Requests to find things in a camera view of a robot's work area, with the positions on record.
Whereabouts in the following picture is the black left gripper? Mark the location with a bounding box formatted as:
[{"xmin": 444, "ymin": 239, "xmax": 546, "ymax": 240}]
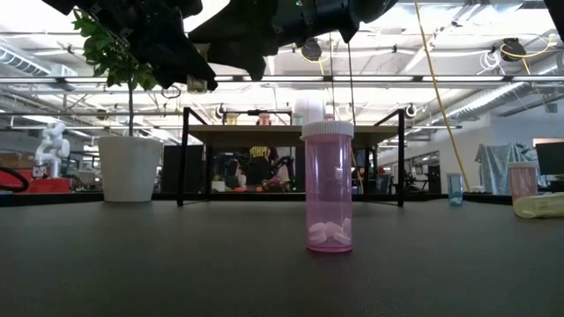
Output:
[{"xmin": 41, "ymin": 0, "xmax": 219, "ymax": 92}]

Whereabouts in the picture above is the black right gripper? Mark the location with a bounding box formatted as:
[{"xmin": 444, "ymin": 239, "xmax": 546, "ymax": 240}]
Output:
[{"xmin": 189, "ymin": 0, "xmax": 363, "ymax": 82}]

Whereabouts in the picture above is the long ceiling light strip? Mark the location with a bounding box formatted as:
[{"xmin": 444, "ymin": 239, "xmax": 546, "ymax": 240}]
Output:
[
  {"xmin": 213, "ymin": 75, "xmax": 326, "ymax": 84},
  {"xmin": 332, "ymin": 75, "xmax": 416, "ymax": 84},
  {"xmin": 0, "ymin": 77, "xmax": 109, "ymax": 85},
  {"xmin": 510, "ymin": 75, "xmax": 564, "ymax": 84},
  {"xmin": 421, "ymin": 75, "xmax": 506, "ymax": 84}
]

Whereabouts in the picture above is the green leafy plant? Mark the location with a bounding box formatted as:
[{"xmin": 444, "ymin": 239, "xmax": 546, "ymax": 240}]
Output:
[{"xmin": 71, "ymin": 8, "xmax": 160, "ymax": 137}]

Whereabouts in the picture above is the black cabinet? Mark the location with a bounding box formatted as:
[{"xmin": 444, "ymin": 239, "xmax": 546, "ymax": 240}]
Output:
[{"xmin": 160, "ymin": 144, "xmax": 209, "ymax": 195}]

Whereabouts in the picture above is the white plant pot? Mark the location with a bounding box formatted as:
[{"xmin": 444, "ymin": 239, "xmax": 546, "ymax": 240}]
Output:
[{"xmin": 97, "ymin": 135, "xmax": 164, "ymax": 203}]

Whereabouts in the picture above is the person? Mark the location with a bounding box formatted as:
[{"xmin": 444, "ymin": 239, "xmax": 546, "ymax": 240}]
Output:
[{"xmin": 240, "ymin": 144, "xmax": 284, "ymax": 194}]

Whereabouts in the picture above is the red cart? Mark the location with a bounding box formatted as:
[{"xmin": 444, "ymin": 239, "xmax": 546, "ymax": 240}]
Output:
[{"xmin": 0, "ymin": 174, "xmax": 75, "ymax": 195}]

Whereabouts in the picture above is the blue pill bottle white cap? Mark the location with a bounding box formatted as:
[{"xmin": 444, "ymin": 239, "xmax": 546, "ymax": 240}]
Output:
[{"xmin": 446, "ymin": 172, "xmax": 464, "ymax": 207}]

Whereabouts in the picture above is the grey draped cloth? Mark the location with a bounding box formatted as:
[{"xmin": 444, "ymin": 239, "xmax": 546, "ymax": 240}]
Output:
[{"xmin": 474, "ymin": 141, "xmax": 537, "ymax": 195}]

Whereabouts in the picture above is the black monitor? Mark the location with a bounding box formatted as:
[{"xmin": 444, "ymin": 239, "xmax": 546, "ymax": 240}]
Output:
[{"xmin": 535, "ymin": 140, "xmax": 564, "ymax": 177}]

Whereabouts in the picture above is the black ceiling cable reel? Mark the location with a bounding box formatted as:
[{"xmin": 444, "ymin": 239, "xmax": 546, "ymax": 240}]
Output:
[
  {"xmin": 301, "ymin": 37, "xmax": 323, "ymax": 63},
  {"xmin": 500, "ymin": 37, "xmax": 528, "ymax": 63}
]

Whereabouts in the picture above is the black hanging cable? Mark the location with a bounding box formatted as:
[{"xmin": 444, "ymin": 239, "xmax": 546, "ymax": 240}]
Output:
[{"xmin": 346, "ymin": 41, "xmax": 357, "ymax": 129}]

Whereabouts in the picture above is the silver ventilation duct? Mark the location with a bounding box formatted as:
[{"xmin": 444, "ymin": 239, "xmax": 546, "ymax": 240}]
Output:
[
  {"xmin": 434, "ymin": 81, "xmax": 564, "ymax": 129},
  {"xmin": 0, "ymin": 43, "xmax": 79, "ymax": 89}
]

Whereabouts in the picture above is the black aluminium rig frame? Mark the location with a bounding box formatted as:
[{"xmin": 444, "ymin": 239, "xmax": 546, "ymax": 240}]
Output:
[{"xmin": 0, "ymin": 191, "xmax": 564, "ymax": 208}]

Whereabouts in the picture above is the yellow cable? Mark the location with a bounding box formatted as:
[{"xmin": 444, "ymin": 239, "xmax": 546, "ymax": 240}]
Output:
[{"xmin": 412, "ymin": 0, "xmax": 472, "ymax": 192}]

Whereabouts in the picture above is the white coiled cable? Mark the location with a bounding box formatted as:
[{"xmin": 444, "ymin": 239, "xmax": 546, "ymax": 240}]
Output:
[{"xmin": 478, "ymin": 49, "xmax": 504, "ymax": 77}]

